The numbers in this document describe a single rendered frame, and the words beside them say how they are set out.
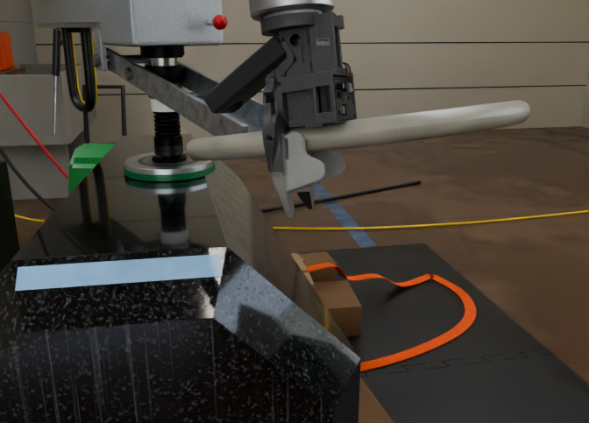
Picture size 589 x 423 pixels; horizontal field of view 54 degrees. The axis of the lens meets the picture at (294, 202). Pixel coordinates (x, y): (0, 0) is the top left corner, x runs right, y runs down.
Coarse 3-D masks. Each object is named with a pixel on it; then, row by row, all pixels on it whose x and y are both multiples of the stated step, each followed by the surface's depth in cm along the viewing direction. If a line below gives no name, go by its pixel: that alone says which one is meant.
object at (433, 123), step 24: (360, 120) 62; (384, 120) 61; (408, 120) 61; (432, 120) 62; (456, 120) 63; (480, 120) 64; (504, 120) 67; (192, 144) 76; (216, 144) 69; (240, 144) 66; (312, 144) 62; (336, 144) 62; (360, 144) 62; (384, 144) 63
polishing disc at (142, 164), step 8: (152, 152) 149; (184, 152) 149; (128, 160) 140; (136, 160) 140; (144, 160) 140; (192, 160) 140; (208, 160) 140; (128, 168) 135; (136, 168) 132; (144, 168) 132; (152, 168) 132; (160, 168) 132; (168, 168) 132; (176, 168) 132; (184, 168) 132; (192, 168) 133; (200, 168) 135
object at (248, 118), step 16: (96, 64) 143; (112, 64) 144; (128, 64) 136; (128, 80) 137; (144, 80) 130; (160, 80) 123; (192, 80) 135; (208, 80) 128; (160, 96) 124; (176, 96) 118; (192, 96) 113; (192, 112) 113; (208, 112) 108; (240, 112) 120; (256, 112) 115; (208, 128) 109; (224, 128) 104; (240, 128) 99; (256, 128) 113
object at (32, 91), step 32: (32, 64) 479; (64, 64) 483; (32, 96) 371; (64, 96) 375; (0, 128) 372; (32, 128) 376; (64, 128) 380; (32, 160) 394; (64, 160) 398; (64, 192) 404
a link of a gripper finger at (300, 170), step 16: (288, 144) 61; (304, 144) 61; (288, 160) 61; (304, 160) 61; (320, 160) 60; (272, 176) 61; (288, 176) 61; (304, 176) 61; (320, 176) 60; (288, 192) 62; (288, 208) 62
